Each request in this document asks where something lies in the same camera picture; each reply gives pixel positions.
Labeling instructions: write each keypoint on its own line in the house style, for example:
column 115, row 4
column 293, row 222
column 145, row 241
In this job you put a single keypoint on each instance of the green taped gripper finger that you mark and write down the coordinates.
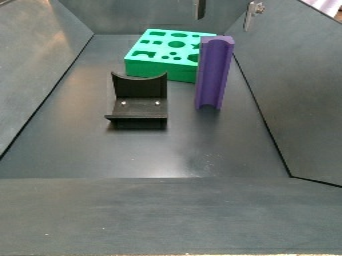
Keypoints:
column 254, row 9

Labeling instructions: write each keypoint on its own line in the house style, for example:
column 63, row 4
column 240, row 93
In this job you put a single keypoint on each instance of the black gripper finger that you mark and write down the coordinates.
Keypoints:
column 199, row 4

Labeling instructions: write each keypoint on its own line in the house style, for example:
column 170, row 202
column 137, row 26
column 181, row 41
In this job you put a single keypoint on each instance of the purple arch block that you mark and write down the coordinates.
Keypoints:
column 215, row 55

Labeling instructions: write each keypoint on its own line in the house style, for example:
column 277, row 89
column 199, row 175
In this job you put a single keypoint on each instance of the black arch fixture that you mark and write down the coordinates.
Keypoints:
column 141, row 98

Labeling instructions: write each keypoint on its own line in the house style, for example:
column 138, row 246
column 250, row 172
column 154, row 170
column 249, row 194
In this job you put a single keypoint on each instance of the green shape sorter block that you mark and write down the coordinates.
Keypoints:
column 166, row 51

